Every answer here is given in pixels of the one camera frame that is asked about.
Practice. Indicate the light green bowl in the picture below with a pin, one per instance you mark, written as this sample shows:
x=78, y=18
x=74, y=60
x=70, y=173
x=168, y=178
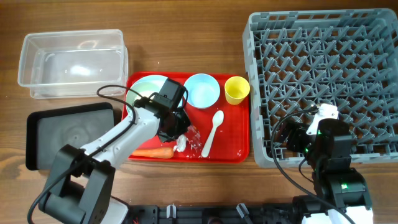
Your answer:
x=142, y=89

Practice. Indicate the light blue plate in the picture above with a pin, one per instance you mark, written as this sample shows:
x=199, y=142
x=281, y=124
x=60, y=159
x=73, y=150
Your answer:
x=146, y=81

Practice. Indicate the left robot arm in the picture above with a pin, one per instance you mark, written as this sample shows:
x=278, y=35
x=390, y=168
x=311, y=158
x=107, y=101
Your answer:
x=78, y=189

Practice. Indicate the black tray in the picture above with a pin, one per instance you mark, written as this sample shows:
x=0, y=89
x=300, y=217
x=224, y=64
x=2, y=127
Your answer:
x=48, y=131

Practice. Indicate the white plastic spoon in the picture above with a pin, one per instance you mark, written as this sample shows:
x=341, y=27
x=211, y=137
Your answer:
x=217, y=120

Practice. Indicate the orange carrot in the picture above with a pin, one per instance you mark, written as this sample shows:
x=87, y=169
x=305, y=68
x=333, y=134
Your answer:
x=158, y=153

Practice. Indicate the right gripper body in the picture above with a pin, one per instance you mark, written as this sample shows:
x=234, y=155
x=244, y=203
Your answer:
x=294, y=137

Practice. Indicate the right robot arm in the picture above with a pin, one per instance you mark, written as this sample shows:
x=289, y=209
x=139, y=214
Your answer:
x=341, y=193

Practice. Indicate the grey dishwasher rack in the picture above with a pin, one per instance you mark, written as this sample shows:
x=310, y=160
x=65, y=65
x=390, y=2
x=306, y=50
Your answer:
x=346, y=58

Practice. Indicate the red snack wrapper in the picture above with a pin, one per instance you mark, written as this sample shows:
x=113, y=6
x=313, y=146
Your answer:
x=194, y=138

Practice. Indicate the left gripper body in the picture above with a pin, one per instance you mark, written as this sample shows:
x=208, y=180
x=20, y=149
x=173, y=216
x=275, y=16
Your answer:
x=175, y=128

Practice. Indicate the yellow plastic cup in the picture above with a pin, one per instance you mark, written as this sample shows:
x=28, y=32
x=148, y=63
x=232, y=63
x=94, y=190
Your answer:
x=236, y=89

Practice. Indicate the clear plastic bin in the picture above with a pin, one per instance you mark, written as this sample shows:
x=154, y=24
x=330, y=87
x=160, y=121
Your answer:
x=73, y=64

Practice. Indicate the light blue bowl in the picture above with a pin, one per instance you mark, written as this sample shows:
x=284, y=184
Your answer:
x=203, y=90

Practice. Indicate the white tissue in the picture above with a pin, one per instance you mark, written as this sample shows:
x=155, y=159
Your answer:
x=181, y=144

